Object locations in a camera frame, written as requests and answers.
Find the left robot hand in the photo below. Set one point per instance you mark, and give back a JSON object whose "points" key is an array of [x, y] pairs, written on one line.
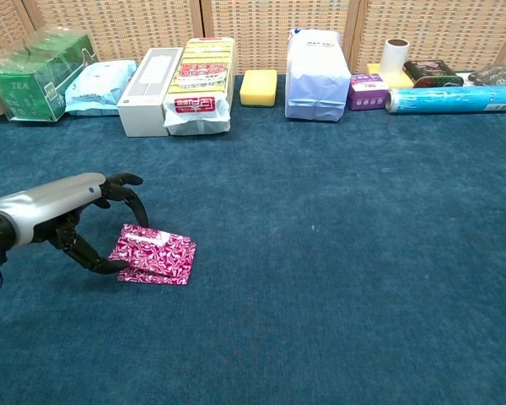
{"points": [[46, 202]]}

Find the clear box green tea bags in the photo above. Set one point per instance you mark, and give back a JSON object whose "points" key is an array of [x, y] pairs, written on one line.
{"points": [[29, 84]]}

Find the light blue wet wipes pack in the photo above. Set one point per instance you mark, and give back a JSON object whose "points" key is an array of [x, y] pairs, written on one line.
{"points": [[97, 88]]}

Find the white power strip box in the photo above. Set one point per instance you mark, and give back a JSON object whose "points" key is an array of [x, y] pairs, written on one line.
{"points": [[145, 101]]}

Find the yellow sponge multipack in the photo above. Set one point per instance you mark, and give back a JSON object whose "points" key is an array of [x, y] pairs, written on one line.
{"points": [[200, 84]]}

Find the plain yellow sponge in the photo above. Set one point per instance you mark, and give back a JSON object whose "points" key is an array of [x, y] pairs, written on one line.
{"points": [[258, 88]]}

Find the woven bamboo folding screen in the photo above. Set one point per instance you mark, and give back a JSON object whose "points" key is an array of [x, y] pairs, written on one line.
{"points": [[270, 25]]}

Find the blue felt table mat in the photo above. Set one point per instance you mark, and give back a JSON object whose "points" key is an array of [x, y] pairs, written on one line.
{"points": [[320, 295]]}

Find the white paper bag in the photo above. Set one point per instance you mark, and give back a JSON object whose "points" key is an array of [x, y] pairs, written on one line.
{"points": [[316, 80]]}

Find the small purple box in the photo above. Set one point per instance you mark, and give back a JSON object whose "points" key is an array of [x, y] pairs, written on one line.
{"points": [[367, 93]]}

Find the white paper roll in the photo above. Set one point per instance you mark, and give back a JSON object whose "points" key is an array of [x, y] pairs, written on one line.
{"points": [[394, 57]]}

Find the black tin can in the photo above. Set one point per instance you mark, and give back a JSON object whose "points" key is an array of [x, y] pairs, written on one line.
{"points": [[432, 73]]}

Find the blue cling film roll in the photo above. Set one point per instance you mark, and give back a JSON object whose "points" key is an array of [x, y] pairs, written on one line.
{"points": [[451, 101]]}

